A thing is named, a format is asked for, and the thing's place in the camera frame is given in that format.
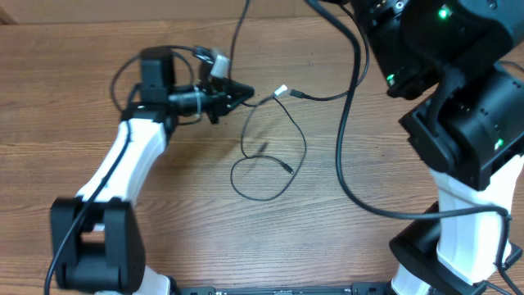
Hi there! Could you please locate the black USB cable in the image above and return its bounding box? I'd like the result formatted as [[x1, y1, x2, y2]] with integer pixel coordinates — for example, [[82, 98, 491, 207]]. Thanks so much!
[[228, 0, 372, 102]]

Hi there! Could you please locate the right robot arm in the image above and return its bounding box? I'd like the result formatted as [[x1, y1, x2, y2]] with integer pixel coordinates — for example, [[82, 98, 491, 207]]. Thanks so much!
[[351, 1, 523, 294]]

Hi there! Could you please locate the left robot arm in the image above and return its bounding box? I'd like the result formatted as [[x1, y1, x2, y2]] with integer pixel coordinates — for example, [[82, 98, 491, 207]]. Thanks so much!
[[43, 45, 254, 294]]

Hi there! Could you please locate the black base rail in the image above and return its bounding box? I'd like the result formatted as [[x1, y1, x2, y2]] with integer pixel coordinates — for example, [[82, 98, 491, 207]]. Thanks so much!
[[172, 282, 391, 295]]

